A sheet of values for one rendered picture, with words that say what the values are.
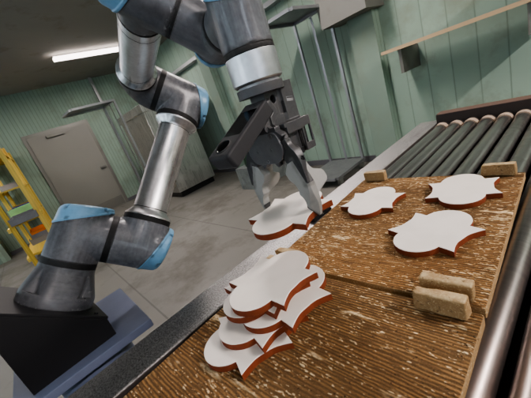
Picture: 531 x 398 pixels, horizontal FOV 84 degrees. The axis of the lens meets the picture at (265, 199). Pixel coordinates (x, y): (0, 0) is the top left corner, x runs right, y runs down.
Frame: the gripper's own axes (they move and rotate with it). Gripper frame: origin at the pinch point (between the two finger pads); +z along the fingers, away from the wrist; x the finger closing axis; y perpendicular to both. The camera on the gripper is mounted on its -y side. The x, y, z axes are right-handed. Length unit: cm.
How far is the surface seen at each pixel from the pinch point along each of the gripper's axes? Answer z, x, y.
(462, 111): 9, -2, 104
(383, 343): 12.4, -17.1, -8.2
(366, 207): 10.4, -0.3, 23.1
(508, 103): 9, -16, 103
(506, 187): 11.3, -23.2, 34.6
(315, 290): 8.9, -7.2, -6.6
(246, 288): 6.8, 1.2, -12.0
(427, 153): 13, 0, 66
